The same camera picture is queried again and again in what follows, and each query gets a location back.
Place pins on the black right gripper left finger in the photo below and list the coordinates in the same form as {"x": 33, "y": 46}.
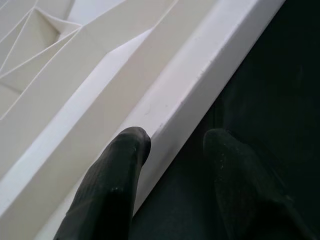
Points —
{"x": 107, "y": 190}

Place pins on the black tablecloth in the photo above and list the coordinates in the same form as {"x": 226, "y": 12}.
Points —
{"x": 262, "y": 100}

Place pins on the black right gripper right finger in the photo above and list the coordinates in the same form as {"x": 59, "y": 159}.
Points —
{"x": 245, "y": 187}

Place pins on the white plastic table top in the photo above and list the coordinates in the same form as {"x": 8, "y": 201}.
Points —
{"x": 112, "y": 75}

